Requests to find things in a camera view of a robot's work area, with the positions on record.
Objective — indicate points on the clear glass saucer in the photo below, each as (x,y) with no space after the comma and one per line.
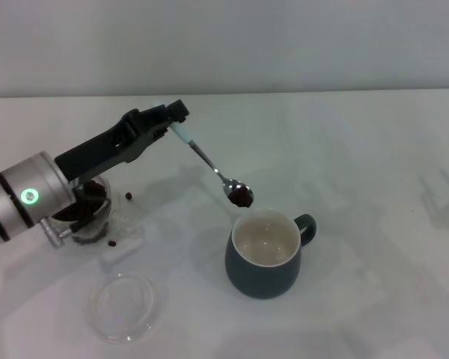
(123,310)

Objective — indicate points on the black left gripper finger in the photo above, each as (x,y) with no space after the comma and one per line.
(177,110)
(161,131)

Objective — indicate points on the dark teal ceramic mug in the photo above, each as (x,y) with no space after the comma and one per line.
(258,280)

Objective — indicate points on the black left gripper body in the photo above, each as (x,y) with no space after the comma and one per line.
(97,149)

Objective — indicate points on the coffee beans heap in glass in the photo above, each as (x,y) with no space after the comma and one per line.
(91,194)

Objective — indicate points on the scooped coffee beans portion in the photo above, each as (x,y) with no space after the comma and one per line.
(241,198)

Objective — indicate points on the clear double-wall glass cup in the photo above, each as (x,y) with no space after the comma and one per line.
(114,220)

